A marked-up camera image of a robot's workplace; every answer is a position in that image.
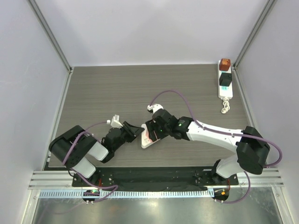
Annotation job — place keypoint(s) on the aluminium frame post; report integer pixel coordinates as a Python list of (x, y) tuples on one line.
[(256, 28), (42, 20)]

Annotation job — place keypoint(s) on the right aluminium frame post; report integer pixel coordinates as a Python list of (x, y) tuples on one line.
[(256, 28)]

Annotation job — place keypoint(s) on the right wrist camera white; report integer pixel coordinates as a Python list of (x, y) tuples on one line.
[(154, 108)]

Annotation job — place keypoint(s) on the white power strip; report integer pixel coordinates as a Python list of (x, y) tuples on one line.
[(223, 91)]

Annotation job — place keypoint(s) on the black plug adapter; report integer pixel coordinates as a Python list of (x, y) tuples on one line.
[(225, 79)]

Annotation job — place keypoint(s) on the white triangular socket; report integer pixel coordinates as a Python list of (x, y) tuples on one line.
[(145, 144)]

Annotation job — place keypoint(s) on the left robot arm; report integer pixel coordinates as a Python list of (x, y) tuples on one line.
[(72, 146)]

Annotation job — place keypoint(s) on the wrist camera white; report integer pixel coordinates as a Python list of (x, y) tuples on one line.
[(114, 122), (154, 108)]

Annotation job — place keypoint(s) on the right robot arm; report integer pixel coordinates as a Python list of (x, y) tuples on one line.
[(250, 153)]

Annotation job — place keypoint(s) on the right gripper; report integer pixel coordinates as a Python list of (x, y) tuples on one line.
[(152, 128)]

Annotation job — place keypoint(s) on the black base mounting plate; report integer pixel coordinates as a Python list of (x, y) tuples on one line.
[(157, 179)]

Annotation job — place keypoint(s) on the red-brown plug adapter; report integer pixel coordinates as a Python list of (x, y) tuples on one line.
[(224, 64)]

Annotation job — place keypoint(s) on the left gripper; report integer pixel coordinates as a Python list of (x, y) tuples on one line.
[(131, 131)]

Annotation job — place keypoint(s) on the left aluminium frame post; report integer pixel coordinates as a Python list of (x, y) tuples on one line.
[(42, 20)]

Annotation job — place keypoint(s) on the white slotted cable duct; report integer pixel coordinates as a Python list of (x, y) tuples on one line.
[(84, 193)]

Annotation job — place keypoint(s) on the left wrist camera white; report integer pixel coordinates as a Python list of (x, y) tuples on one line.
[(114, 122)]

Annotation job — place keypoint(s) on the pink cube plug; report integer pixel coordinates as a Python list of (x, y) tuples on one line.
[(146, 136)]

